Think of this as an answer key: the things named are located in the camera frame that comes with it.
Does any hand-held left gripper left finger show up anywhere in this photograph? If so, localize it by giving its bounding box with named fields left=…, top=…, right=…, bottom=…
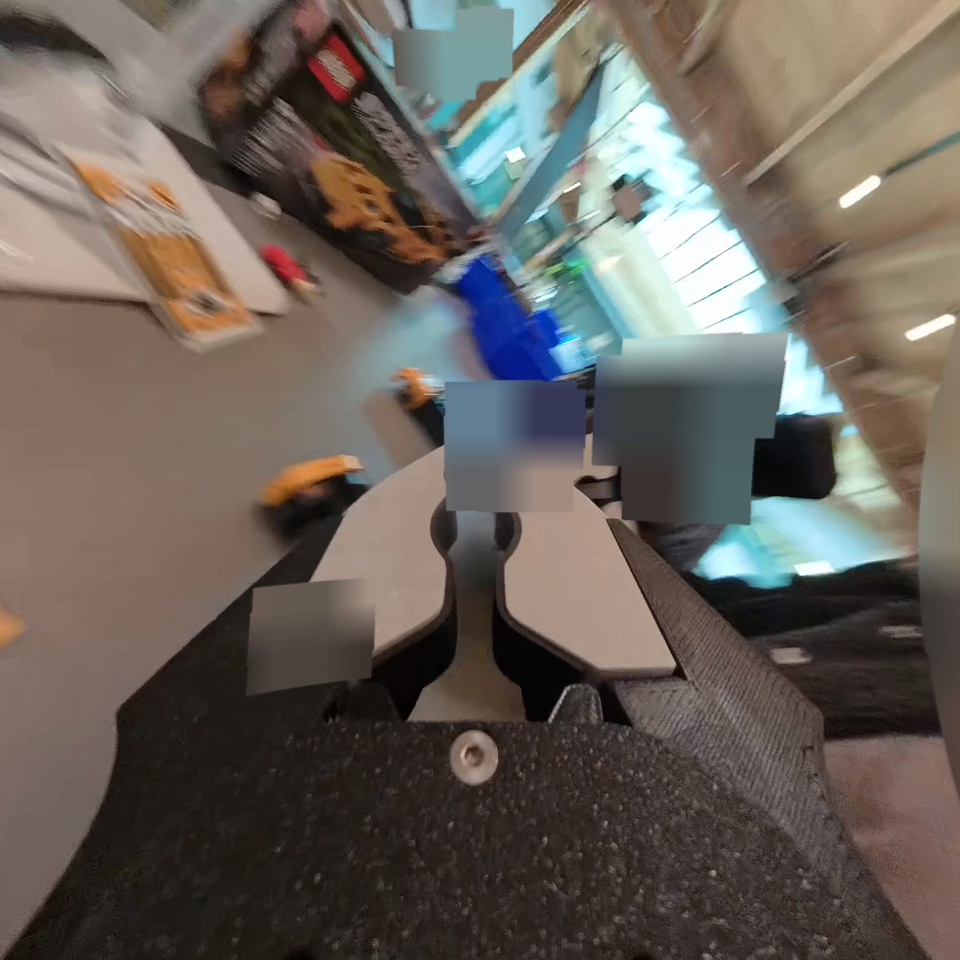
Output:
left=311, top=446, right=456, bottom=663

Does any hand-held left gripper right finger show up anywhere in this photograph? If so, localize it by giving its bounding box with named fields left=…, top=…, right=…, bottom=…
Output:
left=493, top=483, right=681, bottom=684

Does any yellow black lego car assembly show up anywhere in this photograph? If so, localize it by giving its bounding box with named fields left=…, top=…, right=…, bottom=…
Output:
left=258, top=453, right=370, bottom=538

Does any small yellow lego assembly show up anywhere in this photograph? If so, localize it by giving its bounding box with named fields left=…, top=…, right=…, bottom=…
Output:
left=388, top=367, right=445, bottom=444

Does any red lego piece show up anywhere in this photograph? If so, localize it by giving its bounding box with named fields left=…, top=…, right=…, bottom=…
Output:
left=258, top=243, right=325, bottom=303

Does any black lego set box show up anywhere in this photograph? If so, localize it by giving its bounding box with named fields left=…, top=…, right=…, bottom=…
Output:
left=197, top=15, right=483, bottom=295

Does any blue plastic bin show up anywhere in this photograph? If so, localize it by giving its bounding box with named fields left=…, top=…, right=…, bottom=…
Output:
left=448, top=251, right=565, bottom=385

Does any orange sticker sheet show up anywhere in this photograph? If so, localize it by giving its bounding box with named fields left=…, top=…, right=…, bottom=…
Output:
left=58, top=146, right=265, bottom=354

